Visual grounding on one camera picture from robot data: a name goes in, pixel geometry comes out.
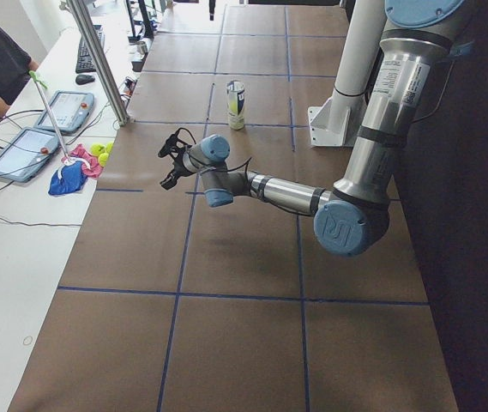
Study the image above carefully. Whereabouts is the black gripper can side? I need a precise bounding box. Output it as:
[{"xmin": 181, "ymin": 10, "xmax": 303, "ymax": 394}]
[{"xmin": 158, "ymin": 133, "xmax": 194, "ymax": 190}]

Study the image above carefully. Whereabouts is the clear tennis ball can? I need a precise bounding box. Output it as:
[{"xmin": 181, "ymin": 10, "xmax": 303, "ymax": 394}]
[{"xmin": 226, "ymin": 80, "xmax": 245, "ymax": 130}]

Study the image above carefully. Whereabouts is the grey robot arm holding can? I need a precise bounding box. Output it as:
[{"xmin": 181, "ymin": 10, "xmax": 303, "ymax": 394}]
[{"xmin": 159, "ymin": 1, "xmax": 477, "ymax": 256}]

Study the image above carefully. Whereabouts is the yellow tennis ball on desk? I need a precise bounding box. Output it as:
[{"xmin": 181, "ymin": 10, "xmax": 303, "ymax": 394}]
[{"xmin": 89, "ymin": 143, "xmax": 105, "ymax": 157}]

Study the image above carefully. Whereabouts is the pink cloth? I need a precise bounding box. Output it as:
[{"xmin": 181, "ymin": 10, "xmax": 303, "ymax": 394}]
[{"xmin": 69, "ymin": 143, "xmax": 103, "ymax": 179}]

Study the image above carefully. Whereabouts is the blue cloth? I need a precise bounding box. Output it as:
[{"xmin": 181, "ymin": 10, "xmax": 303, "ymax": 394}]
[{"xmin": 48, "ymin": 162, "xmax": 87, "ymax": 196}]

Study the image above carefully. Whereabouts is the teach pendant far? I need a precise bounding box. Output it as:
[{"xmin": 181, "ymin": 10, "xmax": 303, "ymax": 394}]
[{"xmin": 48, "ymin": 90, "xmax": 95, "ymax": 135}]

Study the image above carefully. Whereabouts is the teach pendant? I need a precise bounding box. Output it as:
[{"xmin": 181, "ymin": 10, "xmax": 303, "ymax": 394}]
[
  {"xmin": 48, "ymin": 90, "xmax": 95, "ymax": 135},
  {"xmin": 0, "ymin": 127, "xmax": 59, "ymax": 183}
]

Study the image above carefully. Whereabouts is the silver metal cup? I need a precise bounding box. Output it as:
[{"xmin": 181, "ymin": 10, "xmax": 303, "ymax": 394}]
[{"xmin": 136, "ymin": 40, "xmax": 148, "ymax": 55}]

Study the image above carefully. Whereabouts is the black computer mouse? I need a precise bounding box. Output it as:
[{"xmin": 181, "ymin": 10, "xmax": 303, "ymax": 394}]
[{"xmin": 75, "ymin": 74, "xmax": 95, "ymax": 86}]

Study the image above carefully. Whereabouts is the black keyboard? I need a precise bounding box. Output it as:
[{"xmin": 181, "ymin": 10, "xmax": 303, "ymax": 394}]
[{"xmin": 75, "ymin": 25, "xmax": 105, "ymax": 74}]

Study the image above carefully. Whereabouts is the teach pendant near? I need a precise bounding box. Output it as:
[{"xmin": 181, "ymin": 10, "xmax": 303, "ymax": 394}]
[{"xmin": 0, "ymin": 127, "xmax": 59, "ymax": 183}]

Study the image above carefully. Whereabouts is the white stick green tip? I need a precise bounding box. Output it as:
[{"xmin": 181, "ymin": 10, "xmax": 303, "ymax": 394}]
[{"xmin": 28, "ymin": 70, "xmax": 75, "ymax": 166}]

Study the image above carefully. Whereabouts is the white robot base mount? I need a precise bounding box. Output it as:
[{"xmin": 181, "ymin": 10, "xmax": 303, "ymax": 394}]
[{"xmin": 308, "ymin": 0, "xmax": 387, "ymax": 147}]

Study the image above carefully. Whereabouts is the aluminium frame post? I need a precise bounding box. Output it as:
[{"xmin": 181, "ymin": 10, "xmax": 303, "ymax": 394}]
[{"xmin": 67, "ymin": 0, "xmax": 130, "ymax": 126}]

